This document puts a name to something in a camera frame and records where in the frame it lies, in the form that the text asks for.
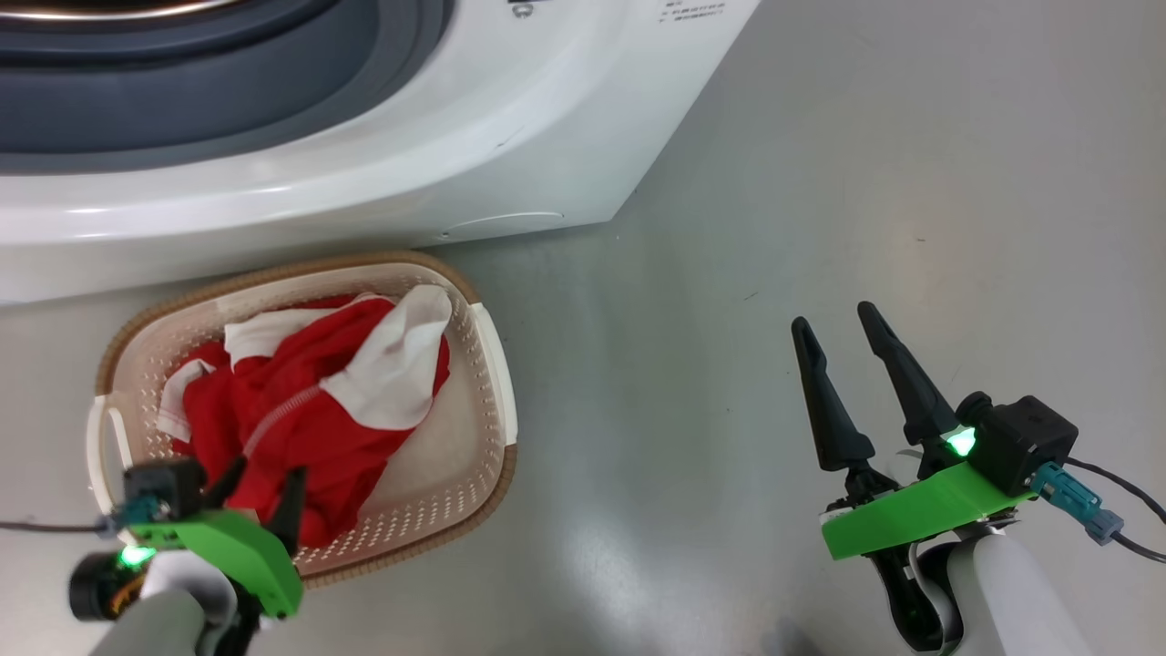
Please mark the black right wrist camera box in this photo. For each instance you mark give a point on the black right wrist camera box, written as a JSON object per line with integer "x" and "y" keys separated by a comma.
{"x": 1025, "y": 442}

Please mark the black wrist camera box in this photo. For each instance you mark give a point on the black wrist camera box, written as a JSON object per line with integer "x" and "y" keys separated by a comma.
{"x": 168, "y": 483}
{"x": 1025, "y": 442}

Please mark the red and white garment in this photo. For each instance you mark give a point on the red and white garment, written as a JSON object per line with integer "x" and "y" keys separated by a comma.
{"x": 310, "y": 428}

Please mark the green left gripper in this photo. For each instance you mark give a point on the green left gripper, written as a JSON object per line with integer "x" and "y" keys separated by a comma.
{"x": 237, "y": 547}

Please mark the grey rubber door gasket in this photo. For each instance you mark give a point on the grey rubber door gasket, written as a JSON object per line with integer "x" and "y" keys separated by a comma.
{"x": 228, "y": 100}

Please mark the round white drain filter cover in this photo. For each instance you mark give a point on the round white drain filter cover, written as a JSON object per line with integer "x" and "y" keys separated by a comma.
{"x": 501, "y": 226}

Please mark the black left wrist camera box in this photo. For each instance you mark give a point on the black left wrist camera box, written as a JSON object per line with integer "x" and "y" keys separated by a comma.
{"x": 168, "y": 483}

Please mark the white front-load washing machine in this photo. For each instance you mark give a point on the white front-load washing machine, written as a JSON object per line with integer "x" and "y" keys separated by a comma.
{"x": 455, "y": 155}

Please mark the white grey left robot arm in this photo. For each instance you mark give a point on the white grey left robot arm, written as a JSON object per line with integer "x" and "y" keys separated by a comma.
{"x": 164, "y": 624}

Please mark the cream laundry basket brown rim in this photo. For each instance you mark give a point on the cream laundry basket brown rim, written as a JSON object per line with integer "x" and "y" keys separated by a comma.
{"x": 455, "y": 456}

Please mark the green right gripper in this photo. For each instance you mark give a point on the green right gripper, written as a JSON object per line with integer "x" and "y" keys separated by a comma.
{"x": 920, "y": 515}

